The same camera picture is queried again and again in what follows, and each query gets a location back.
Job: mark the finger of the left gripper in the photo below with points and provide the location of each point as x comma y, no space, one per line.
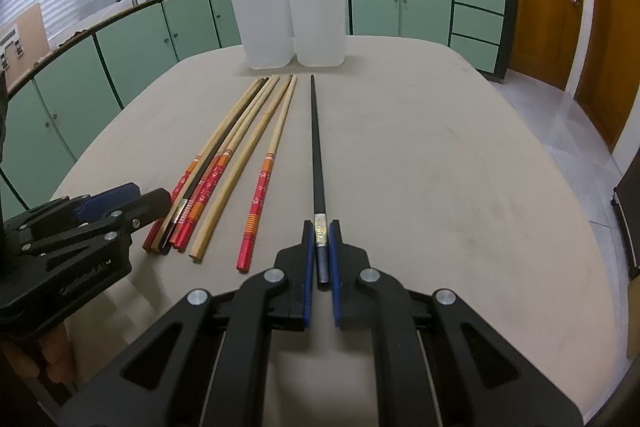
135,211
87,208

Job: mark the plain bamboo chopstick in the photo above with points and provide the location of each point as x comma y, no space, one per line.
221,200

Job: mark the dark cabinet at right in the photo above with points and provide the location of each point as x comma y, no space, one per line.
626,202

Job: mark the left hand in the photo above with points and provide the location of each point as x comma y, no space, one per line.
57,351

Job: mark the green lower kitchen cabinets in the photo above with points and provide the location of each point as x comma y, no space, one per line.
67,98

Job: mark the white double utensil holder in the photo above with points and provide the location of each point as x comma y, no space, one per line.
275,32

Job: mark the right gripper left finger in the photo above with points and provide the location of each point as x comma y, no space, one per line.
204,362

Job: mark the cardboard box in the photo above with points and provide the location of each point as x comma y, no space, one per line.
23,42

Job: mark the black chopstick gold band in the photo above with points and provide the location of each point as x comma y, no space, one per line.
320,227

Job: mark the dark chopstick patterned end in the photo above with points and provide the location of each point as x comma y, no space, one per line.
177,210

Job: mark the bamboo chopstick dark red end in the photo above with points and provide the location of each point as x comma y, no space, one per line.
247,96

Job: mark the bamboo chopstick orange red end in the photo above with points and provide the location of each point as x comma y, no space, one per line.
225,161

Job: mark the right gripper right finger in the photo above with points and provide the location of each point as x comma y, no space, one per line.
437,361

